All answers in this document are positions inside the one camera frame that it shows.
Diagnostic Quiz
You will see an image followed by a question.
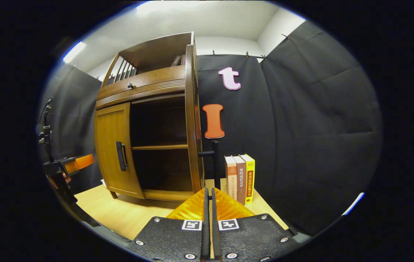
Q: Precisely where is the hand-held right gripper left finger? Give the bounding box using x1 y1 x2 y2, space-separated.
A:
127 187 211 262

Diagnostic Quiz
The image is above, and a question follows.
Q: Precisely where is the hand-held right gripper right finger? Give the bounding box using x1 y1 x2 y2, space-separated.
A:
211 187 300 262

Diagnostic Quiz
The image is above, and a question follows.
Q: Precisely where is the wooden shoe cabinet door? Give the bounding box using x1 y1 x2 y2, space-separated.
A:
184 44 206 194
94 102 145 200

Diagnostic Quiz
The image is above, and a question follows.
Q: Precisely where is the black door handle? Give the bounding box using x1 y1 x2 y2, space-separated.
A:
116 141 128 172
198 140 220 199

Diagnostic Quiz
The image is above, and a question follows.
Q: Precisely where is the wooden double-door shoe cabinet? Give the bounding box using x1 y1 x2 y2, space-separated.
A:
94 32 206 202

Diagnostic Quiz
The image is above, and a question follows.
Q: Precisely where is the wooden inner cabinet shelf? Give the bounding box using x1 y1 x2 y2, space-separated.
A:
132 144 188 151

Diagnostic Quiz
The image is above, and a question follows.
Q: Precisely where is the wooden cabinet drawer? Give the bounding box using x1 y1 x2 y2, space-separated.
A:
95 65 186 110

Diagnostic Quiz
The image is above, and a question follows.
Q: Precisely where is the brown book white spine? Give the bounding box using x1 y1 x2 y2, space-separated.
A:
232 155 247 205

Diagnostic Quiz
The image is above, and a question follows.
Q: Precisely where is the yellow book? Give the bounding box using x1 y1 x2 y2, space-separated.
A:
240 154 255 204

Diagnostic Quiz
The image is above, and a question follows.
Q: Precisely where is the ceiling light panel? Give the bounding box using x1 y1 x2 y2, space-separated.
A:
136 0 178 12
63 41 87 63

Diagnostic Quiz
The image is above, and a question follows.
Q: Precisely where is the black backdrop cloth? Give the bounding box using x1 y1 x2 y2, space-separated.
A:
38 20 384 235

